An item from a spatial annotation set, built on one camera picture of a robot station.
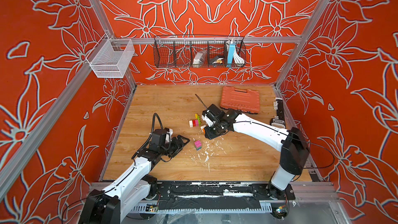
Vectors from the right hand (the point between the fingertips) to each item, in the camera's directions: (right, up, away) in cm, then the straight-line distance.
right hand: (203, 136), depth 80 cm
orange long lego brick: (0, +5, -7) cm, 9 cm away
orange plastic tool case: (+31, +19, +24) cm, 43 cm away
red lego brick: (-5, +5, +15) cm, 17 cm away
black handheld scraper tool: (+50, +5, +17) cm, 53 cm away
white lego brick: (-7, +4, +15) cm, 17 cm away
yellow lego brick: (-4, +8, +19) cm, 21 cm away
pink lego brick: (-3, +5, +15) cm, 16 cm away
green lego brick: (-2, -9, +7) cm, 11 cm away
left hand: (-9, -4, +2) cm, 10 cm away
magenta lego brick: (-3, -5, +3) cm, 7 cm away
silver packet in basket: (-3, +44, +10) cm, 45 cm away
